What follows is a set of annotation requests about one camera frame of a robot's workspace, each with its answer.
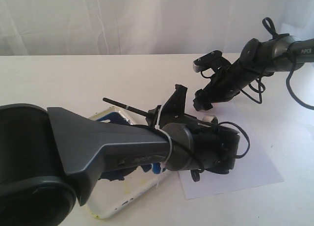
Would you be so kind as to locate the white backdrop curtain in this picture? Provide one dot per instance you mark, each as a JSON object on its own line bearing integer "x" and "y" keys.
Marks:
{"x": 125, "y": 27}

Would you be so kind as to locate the black paintbrush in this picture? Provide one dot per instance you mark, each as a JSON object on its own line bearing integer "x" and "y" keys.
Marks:
{"x": 126, "y": 107}

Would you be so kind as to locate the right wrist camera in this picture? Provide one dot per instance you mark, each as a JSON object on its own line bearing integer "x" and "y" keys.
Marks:
{"x": 213, "y": 60}

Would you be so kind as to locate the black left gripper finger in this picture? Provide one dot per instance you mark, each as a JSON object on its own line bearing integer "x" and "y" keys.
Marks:
{"x": 173, "y": 111}

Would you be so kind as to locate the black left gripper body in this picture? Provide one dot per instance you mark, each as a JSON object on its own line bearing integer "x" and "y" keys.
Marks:
{"x": 199, "y": 146}

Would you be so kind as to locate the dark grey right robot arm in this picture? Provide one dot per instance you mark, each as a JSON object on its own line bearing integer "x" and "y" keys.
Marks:
{"x": 257, "y": 60}

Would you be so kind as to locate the white paint tray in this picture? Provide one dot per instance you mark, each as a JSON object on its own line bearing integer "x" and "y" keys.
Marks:
{"x": 110, "y": 197}

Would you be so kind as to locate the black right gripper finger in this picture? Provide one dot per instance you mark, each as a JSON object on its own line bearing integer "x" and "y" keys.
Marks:
{"x": 199, "y": 106}

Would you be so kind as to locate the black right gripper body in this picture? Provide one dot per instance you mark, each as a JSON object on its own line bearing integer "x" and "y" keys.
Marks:
{"x": 225, "y": 84}

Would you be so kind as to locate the white paper with square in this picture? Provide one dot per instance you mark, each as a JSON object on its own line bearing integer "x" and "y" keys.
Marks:
{"x": 253, "y": 170}

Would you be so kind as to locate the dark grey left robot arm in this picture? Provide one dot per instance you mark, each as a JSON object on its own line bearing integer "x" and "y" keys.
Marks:
{"x": 51, "y": 159}

